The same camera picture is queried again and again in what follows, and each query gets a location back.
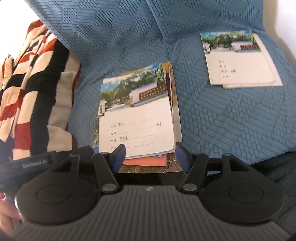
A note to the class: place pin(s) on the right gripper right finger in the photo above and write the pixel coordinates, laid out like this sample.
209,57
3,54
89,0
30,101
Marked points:
194,166

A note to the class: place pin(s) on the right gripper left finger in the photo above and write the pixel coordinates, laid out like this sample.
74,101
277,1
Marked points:
106,165

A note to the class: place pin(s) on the tan landscape cover book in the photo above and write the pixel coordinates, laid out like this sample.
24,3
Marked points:
171,165

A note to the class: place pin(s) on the white orange cover book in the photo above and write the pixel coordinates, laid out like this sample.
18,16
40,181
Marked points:
154,161

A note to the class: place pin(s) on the photo cover booklet front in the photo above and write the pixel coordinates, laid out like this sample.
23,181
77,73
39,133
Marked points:
135,110

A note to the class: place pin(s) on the photo cover booklet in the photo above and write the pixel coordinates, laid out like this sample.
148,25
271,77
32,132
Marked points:
220,49
135,110

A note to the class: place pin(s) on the photo cover booklet back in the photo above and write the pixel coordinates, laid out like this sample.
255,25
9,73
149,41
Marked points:
220,49

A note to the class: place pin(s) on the purple cover book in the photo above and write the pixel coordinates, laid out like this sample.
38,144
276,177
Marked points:
170,83

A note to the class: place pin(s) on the white booklet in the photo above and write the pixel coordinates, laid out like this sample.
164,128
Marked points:
254,68

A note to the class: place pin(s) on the person's left hand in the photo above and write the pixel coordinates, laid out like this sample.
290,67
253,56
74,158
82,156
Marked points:
9,213

